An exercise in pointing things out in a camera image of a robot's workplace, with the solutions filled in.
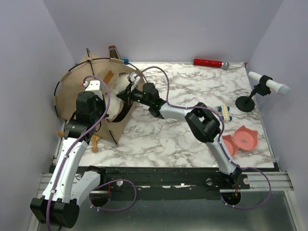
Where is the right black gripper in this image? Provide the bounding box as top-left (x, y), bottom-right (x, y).
top-left (116, 84), bottom-right (151, 108)

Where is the white fluffy pillow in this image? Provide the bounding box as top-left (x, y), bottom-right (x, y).
top-left (106, 73), bottom-right (129, 121)

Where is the wooden stand frame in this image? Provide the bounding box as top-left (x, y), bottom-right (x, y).
top-left (56, 131), bottom-right (101, 153)

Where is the tan pet tent fabric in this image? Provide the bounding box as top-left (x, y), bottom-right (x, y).
top-left (53, 50), bottom-right (140, 144)

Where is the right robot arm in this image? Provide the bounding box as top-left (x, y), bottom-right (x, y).
top-left (117, 83), bottom-right (242, 189)

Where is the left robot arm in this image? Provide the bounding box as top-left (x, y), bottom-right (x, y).
top-left (30, 91), bottom-right (107, 228)

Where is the pink cat-ear pet bowl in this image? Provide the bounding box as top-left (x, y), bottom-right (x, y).
top-left (222, 135), bottom-right (239, 157)

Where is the blue small toy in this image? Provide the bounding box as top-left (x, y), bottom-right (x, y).
top-left (122, 59), bottom-right (129, 65)

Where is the brown wooden metronome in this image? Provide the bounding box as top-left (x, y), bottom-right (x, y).
top-left (108, 45), bottom-right (121, 60)

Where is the red glitter toy microphone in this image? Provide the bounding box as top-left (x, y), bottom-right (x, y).
top-left (193, 58), bottom-right (230, 70)

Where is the wooden toy car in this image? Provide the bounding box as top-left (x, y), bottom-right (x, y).
top-left (218, 104), bottom-right (232, 122)

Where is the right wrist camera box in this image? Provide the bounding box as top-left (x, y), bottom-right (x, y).
top-left (127, 72), bottom-right (141, 89)

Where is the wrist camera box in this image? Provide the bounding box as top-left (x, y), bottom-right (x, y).
top-left (127, 72), bottom-right (141, 89)
top-left (83, 80), bottom-right (102, 91)

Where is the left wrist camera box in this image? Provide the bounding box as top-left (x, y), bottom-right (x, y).
top-left (83, 80), bottom-right (102, 91)

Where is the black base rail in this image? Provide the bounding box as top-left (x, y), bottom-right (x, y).
top-left (77, 166), bottom-right (253, 202)

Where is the white microphone on mount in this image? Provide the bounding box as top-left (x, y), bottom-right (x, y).
top-left (235, 71), bottom-right (291, 113)

